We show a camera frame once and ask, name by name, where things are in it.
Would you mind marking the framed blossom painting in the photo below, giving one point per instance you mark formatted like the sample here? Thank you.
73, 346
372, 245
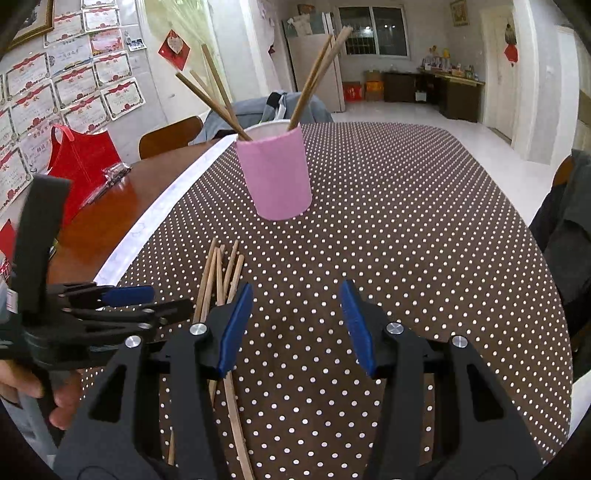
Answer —
27, 21

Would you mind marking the light green curtain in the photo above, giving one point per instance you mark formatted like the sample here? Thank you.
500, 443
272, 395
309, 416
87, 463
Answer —
201, 18

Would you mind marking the silver refrigerator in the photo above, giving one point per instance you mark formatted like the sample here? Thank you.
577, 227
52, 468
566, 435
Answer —
331, 87

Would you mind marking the clear plastic bag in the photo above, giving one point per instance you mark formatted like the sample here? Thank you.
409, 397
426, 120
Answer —
115, 173

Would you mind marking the red felt bag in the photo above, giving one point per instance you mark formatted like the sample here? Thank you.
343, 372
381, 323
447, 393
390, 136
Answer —
83, 161

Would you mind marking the grey jacket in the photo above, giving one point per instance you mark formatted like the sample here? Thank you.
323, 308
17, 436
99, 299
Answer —
258, 110

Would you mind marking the group of wooden chopsticks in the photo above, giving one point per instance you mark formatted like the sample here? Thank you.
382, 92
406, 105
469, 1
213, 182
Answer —
234, 415

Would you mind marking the row of bottles and jars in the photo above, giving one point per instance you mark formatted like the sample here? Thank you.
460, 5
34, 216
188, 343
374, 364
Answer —
443, 62

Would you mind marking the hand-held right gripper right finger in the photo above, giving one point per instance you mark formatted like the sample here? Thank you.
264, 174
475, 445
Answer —
358, 327

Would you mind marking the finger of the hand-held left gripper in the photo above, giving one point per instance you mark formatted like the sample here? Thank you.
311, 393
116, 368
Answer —
166, 310
129, 295

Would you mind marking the orange cardboard box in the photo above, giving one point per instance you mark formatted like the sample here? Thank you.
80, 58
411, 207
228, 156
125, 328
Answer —
374, 87

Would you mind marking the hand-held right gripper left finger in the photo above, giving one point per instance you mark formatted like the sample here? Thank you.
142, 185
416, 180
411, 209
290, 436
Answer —
235, 332

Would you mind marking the barred window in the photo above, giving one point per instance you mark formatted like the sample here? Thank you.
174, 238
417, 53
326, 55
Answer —
392, 32

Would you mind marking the red framed picture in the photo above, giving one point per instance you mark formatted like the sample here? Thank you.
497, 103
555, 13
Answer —
307, 10

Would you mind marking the red hanging ornament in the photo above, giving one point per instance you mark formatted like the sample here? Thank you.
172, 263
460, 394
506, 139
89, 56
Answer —
510, 50

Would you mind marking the brown polka dot tablecloth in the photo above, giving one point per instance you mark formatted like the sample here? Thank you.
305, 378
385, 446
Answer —
415, 254

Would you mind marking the white door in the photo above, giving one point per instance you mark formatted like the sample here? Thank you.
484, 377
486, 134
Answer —
496, 92

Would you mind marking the pink cup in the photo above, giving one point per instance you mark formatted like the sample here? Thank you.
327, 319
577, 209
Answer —
277, 175

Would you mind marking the red cardboard box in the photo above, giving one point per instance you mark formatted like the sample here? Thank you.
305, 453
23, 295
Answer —
353, 92

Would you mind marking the small photo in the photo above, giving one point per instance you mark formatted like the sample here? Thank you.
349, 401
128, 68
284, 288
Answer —
136, 41

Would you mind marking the wooden chair back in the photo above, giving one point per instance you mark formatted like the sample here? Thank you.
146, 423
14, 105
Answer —
171, 136

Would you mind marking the dark wooden desk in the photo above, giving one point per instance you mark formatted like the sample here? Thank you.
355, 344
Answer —
457, 99

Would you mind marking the framed wall picture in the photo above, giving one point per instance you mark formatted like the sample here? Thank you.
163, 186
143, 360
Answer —
459, 13

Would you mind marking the red heart wall decoration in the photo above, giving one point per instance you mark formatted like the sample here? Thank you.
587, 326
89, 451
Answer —
174, 48

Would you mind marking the wooden chair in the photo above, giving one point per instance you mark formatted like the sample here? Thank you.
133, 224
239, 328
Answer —
171, 136
561, 170

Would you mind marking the wall of award certificates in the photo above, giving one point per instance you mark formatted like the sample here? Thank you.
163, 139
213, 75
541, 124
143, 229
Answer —
69, 83

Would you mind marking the single brown chopstick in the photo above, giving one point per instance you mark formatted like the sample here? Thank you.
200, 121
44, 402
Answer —
199, 82
325, 69
321, 57
217, 78
212, 105

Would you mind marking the person's left hand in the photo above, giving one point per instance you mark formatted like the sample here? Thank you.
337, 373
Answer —
21, 381

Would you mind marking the dark jacket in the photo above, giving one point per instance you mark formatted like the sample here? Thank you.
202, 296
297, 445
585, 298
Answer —
568, 240

